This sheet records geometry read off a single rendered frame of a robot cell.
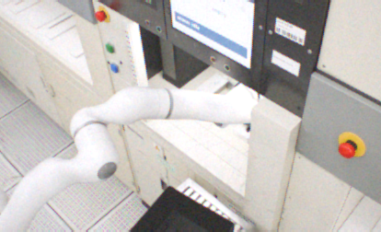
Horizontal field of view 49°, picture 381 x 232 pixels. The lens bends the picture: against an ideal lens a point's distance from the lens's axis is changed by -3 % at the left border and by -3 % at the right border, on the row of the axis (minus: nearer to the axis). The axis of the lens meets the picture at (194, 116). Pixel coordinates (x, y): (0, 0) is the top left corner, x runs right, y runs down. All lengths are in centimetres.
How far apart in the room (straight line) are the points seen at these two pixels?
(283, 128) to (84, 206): 179
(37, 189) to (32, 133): 191
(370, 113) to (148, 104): 56
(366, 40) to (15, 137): 265
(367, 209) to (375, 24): 90
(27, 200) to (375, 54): 95
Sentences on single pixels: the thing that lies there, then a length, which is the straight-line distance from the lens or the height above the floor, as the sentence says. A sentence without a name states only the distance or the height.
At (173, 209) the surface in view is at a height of 77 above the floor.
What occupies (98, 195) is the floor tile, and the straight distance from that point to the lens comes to 267.
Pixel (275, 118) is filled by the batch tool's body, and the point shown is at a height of 140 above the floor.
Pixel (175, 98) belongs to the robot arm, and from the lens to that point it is 119.
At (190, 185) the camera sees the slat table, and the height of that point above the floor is 76.
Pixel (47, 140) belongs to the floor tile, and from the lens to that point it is 305.
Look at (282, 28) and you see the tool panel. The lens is 96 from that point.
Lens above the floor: 219
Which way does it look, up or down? 48 degrees down
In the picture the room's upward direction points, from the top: 4 degrees counter-clockwise
